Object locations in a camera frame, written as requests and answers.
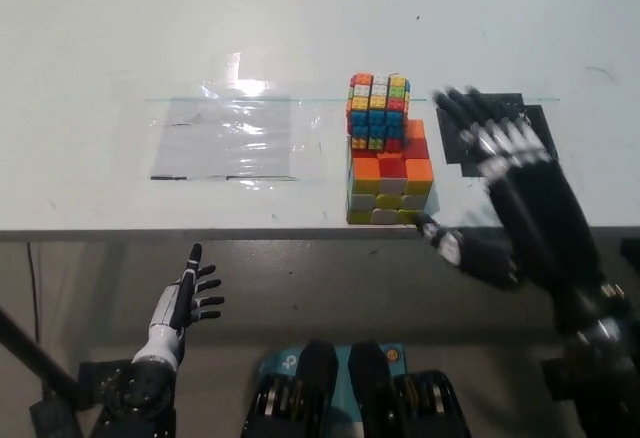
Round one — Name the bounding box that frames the small studded multicolour puzzle cube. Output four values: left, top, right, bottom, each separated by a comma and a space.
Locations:
346, 72, 412, 154

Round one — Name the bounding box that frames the dark box on floor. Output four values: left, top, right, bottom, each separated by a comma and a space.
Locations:
29, 392, 84, 438

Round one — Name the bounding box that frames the black tape patch on desk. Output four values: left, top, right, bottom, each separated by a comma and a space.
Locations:
435, 91, 560, 179

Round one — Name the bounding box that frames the big orange red puzzle cube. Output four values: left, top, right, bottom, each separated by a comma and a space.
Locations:
344, 118, 435, 227

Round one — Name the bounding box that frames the clear plastic film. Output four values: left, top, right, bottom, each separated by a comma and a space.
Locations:
143, 51, 334, 187

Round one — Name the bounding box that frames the teal robot body panel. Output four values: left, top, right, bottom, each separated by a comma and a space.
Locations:
257, 342, 412, 412

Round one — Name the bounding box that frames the clear plastic sheet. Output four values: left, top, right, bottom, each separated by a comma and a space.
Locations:
149, 96, 294, 181

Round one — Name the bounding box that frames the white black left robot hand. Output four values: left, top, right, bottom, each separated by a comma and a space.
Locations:
130, 242, 226, 373

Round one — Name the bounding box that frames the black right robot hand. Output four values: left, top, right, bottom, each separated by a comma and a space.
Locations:
413, 85, 632, 337

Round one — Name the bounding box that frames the thin black cable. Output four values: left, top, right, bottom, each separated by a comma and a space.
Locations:
27, 241, 42, 344

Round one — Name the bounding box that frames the black slanted pole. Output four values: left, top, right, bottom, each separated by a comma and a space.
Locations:
0, 305, 82, 409

